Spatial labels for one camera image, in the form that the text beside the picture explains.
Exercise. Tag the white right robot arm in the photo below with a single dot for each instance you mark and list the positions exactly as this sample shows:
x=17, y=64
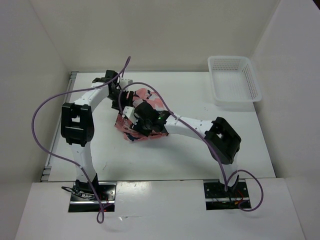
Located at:
x=218, y=135

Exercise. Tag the white perforated plastic basket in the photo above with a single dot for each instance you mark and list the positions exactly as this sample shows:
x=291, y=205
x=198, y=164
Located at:
x=234, y=83

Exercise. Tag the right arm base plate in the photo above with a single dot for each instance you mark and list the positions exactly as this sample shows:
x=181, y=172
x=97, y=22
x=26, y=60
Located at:
x=216, y=198

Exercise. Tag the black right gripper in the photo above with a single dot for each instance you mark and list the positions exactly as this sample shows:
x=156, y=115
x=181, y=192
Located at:
x=137, y=128

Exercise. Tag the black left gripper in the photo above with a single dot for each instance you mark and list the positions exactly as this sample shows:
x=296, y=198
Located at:
x=126, y=102

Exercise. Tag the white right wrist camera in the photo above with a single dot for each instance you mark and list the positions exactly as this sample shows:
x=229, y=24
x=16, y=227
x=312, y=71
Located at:
x=129, y=113

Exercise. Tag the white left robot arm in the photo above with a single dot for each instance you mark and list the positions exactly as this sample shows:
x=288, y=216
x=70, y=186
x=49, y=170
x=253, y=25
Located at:
x=77, y=126

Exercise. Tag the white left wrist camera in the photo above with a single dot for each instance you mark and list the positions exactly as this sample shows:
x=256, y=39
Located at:
x=124, y=82

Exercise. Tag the pink shark print shorts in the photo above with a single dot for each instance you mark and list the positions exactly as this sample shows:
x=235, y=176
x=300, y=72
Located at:
x=139, y=96

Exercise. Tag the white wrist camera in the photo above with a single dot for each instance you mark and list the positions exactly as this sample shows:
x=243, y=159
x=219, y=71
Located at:
x=124, y=82
x=129, y=113

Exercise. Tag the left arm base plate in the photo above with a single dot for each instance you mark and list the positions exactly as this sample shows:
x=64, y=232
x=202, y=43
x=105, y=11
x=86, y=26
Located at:
x=82, y=202

